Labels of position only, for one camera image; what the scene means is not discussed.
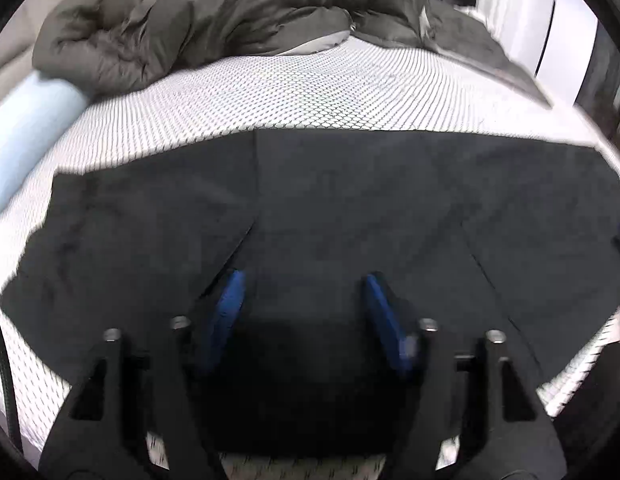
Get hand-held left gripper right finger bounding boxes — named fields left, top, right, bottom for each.
left=362, top=272, right=568, bottom=480

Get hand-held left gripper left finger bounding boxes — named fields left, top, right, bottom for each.
left=37, top=269, right=248, bottom=480

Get black pants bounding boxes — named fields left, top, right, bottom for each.
left=0, top=127, right=620, bottom=461

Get dark wooden cabinet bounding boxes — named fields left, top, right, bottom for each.
left=572, top=0, right=620, bottom=136

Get white patterned mattress sheet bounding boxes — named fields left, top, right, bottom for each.
left=0, top=35, right=620, bottom=480

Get light blue pillow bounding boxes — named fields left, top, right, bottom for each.
left=0, top=70, right=89, bottom=218

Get grey duvet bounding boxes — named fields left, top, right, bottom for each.
left=32, top=0, right=553, bottom=107

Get beige padded headboard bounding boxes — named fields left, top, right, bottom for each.
left=0, top=7, right=48, bottom=91

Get black cable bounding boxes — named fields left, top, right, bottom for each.
left=0, top=297, right=23, bottom=453

